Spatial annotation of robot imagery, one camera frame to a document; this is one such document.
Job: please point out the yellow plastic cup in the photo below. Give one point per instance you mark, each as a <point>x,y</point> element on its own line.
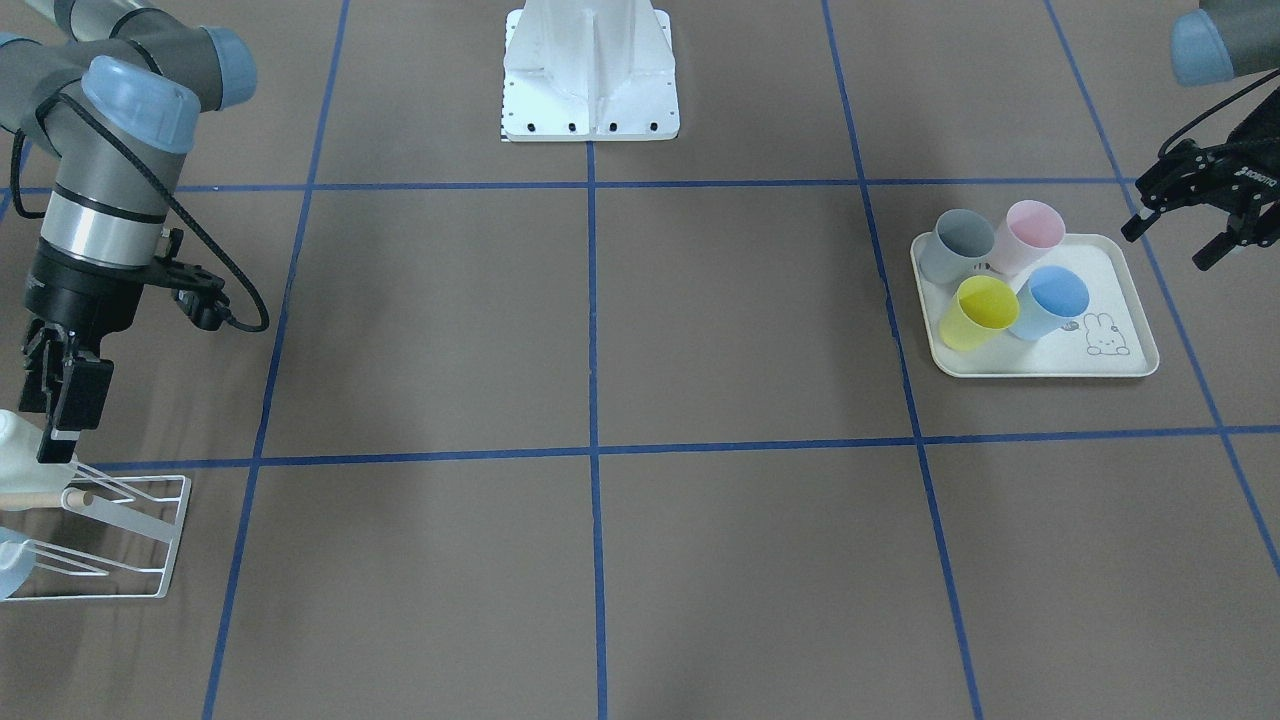
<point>982,307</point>

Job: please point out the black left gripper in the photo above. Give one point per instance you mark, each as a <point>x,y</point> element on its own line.
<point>1256,182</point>

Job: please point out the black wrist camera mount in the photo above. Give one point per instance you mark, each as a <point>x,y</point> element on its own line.
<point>201,295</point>

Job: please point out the grey plastic cup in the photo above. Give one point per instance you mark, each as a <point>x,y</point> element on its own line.
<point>961,240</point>

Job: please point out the white wire cup rack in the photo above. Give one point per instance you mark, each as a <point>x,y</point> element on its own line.
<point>101,537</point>

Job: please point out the cream plastic tray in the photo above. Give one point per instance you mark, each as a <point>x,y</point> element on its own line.
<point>1111,339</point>

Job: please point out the pink plastic cup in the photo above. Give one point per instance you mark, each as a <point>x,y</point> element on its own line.
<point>1029,230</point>

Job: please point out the light blue plastic cup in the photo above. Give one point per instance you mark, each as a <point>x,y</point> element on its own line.
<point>17,561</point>

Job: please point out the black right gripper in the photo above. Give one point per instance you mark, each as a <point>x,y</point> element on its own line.
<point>75,290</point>

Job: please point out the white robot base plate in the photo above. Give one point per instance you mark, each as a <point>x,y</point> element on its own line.
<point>589,71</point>

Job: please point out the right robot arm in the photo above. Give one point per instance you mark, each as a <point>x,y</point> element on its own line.
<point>102,127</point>

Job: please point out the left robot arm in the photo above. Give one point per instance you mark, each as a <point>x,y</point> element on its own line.
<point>1219,41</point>

